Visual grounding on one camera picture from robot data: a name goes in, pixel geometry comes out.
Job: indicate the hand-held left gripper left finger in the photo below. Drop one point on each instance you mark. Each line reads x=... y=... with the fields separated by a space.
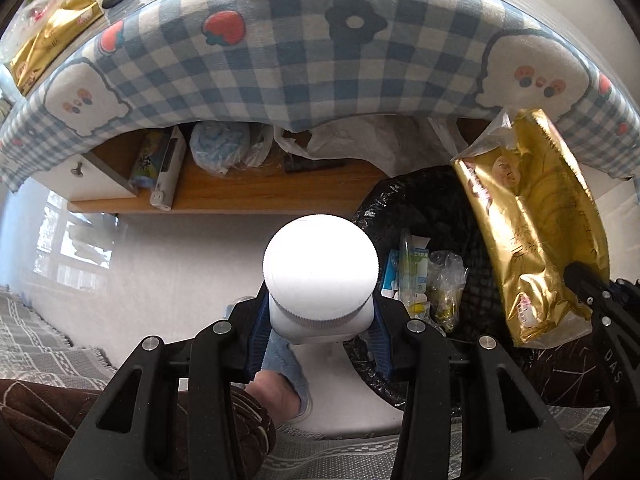
x=257 y=340

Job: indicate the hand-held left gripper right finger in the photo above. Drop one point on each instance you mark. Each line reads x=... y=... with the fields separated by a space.
x=380 y=345

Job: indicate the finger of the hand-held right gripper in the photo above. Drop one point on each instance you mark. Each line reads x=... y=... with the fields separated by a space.
x=585 y=280

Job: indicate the large gold foil bag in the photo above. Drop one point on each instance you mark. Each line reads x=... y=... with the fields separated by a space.
x=530 y=220

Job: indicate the white plastic bottle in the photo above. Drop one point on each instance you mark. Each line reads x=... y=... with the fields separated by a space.
x=320 y=265

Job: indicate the black lined trash bin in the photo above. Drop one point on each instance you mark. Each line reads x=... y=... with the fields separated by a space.
x=470 y=280

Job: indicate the blue slipper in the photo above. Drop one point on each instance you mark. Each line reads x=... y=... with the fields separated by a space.
x=292 y=365

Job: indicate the person's foot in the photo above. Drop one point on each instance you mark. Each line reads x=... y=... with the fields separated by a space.
x=275 y=402

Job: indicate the wooden table shelf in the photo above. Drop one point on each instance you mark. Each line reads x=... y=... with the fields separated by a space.
x=225 y=190

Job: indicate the white power strip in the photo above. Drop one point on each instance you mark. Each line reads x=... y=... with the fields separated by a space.
x=167 y=175

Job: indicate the blue plastic bag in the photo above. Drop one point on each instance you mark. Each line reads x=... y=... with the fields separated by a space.
x=220 y=147

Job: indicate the translucent white plastic bag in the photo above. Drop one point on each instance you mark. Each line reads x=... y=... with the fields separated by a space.
x=360 y=140

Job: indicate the colourful snack packet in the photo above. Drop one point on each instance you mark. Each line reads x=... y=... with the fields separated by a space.
x=147 y=160

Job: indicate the white drawer with knob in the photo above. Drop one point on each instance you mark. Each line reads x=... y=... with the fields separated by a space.
x=85 y=180

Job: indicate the blue checked tablecloth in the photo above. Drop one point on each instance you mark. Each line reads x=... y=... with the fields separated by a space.
x=300 y=60

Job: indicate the small gold foil bag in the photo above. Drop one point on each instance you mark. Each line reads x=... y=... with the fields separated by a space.
x=45 y=40

